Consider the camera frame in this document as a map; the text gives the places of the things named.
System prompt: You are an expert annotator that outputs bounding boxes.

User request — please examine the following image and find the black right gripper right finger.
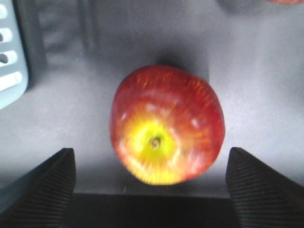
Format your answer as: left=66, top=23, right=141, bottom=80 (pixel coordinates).
left=225, top=147, right=304, bottom=228

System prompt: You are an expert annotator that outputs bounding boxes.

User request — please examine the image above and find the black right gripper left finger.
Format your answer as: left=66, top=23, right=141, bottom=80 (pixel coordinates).
left=0, top=148, right=76, bottom=228

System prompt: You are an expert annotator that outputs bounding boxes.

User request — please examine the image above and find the red yellow apple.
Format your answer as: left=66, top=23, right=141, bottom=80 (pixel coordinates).
left=109, top=65, right=225, bottom=185
left=267, top=0, right=304, bottom=5

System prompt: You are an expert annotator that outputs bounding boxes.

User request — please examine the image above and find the light blue plastic basket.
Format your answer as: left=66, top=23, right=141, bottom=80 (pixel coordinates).
left=0, top=0, right=29, bottom=109

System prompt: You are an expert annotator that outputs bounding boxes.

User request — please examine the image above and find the black wooden fruit display stand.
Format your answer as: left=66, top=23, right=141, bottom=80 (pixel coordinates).
left=59, top=194, right=239, bottom=228

